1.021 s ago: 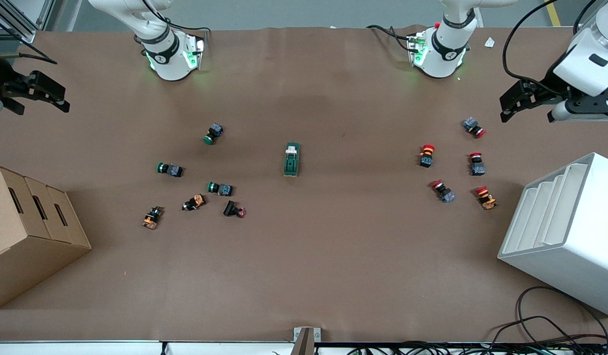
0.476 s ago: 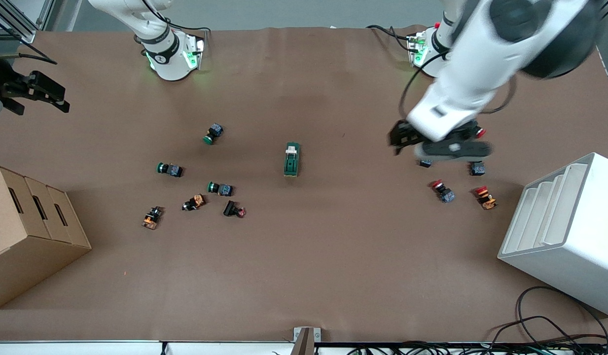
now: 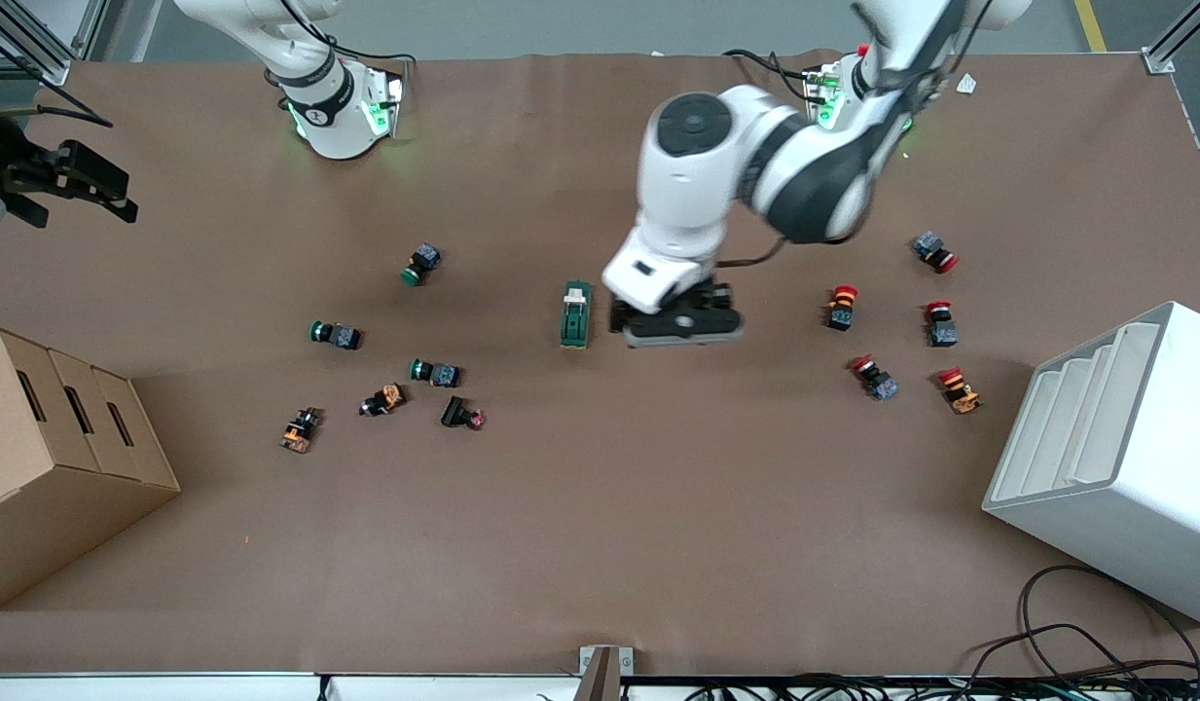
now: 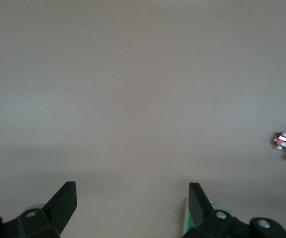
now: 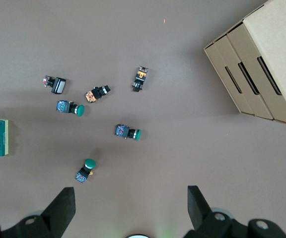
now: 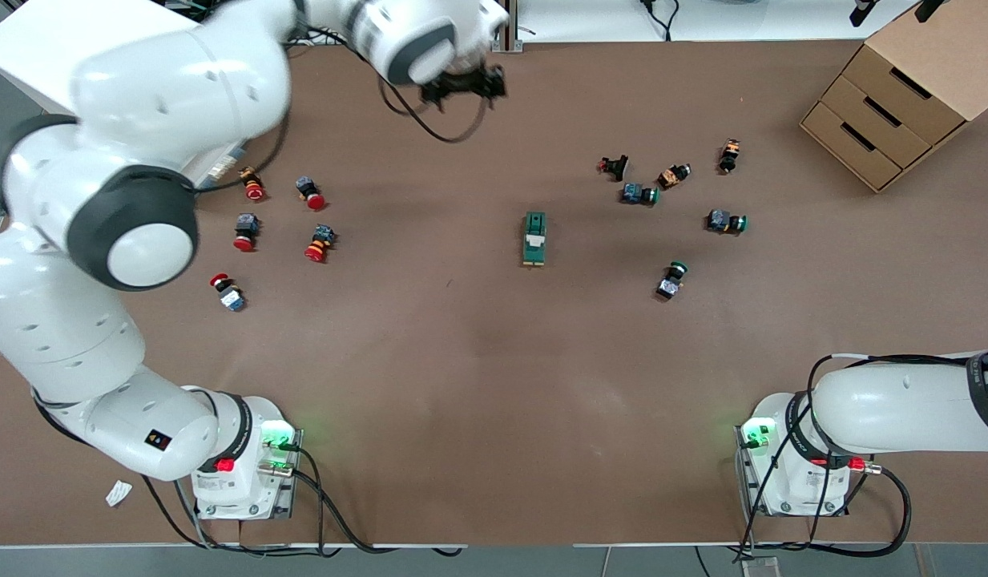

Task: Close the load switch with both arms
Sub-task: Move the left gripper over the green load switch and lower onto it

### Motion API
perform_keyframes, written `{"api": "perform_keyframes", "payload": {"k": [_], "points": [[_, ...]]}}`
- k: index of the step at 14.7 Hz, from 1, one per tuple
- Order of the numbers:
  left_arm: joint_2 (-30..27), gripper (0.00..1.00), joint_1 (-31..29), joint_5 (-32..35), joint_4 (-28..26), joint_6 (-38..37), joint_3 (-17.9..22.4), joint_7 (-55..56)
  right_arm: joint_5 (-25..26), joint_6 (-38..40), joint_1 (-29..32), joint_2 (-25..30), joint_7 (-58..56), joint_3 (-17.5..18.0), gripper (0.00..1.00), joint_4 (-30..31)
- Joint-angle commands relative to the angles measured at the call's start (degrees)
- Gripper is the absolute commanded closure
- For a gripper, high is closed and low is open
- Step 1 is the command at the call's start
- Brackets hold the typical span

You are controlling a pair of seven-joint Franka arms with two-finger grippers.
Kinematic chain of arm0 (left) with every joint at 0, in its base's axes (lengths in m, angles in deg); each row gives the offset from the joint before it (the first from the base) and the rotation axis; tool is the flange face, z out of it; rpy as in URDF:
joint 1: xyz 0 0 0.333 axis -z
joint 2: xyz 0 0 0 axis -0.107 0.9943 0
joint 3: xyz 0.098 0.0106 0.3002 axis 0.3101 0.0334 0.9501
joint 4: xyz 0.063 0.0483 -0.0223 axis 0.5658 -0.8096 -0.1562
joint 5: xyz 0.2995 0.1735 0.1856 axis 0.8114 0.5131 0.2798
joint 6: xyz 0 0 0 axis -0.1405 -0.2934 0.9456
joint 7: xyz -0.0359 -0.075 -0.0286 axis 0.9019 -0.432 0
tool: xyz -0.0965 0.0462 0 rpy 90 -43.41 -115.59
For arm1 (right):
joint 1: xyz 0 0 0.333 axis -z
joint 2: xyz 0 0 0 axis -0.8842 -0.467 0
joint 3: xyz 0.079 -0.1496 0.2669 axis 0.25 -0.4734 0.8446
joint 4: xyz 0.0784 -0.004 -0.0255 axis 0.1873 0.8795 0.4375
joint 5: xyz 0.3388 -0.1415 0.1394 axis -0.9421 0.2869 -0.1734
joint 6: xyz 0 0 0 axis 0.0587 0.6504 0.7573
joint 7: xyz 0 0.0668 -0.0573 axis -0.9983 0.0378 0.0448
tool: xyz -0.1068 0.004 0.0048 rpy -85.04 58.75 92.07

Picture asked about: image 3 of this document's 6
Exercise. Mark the grey metal bracket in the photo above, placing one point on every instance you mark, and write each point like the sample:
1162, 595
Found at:
604, 672

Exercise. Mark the green push button blue block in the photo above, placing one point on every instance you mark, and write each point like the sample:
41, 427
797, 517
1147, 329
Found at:
436, 372
421, 264
335, 335

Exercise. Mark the red emergency button blue block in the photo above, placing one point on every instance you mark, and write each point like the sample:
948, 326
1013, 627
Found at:
875, 379
941, 325
934, 251

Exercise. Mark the red emergency button orange block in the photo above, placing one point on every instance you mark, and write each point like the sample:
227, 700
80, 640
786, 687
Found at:
841, 308
960, 391

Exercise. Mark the black square button red terminals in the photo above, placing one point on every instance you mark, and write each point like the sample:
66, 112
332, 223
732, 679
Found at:
459, 413

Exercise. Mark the brown paper table cover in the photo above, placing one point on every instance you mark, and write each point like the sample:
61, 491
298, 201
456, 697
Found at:
600, 526

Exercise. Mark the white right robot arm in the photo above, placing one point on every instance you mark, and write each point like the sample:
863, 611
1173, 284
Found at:
322, 92

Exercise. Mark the small white paper tag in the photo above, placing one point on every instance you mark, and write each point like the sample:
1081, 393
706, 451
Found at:
967, 84

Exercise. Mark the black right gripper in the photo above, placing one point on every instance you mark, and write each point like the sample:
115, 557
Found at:
4, 159

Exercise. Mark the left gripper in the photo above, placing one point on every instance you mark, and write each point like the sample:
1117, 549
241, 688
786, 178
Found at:
709, 294

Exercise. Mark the black selector switch orange block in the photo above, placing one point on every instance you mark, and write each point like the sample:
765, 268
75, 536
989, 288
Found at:
383, 400
301, 430

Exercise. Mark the white stepped plastic bin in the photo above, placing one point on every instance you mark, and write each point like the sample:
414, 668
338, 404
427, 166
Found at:
1115, 458

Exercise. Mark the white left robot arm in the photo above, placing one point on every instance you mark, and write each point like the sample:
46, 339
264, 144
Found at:
814, 170

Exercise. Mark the aluminium frame profile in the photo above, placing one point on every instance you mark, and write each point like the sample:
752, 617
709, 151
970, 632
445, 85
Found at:
1179, 39
25, 39

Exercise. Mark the brown cardboard box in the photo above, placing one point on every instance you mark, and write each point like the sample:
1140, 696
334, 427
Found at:
45, 487

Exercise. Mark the white table edge rail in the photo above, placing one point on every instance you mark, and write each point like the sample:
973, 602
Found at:
171, 686

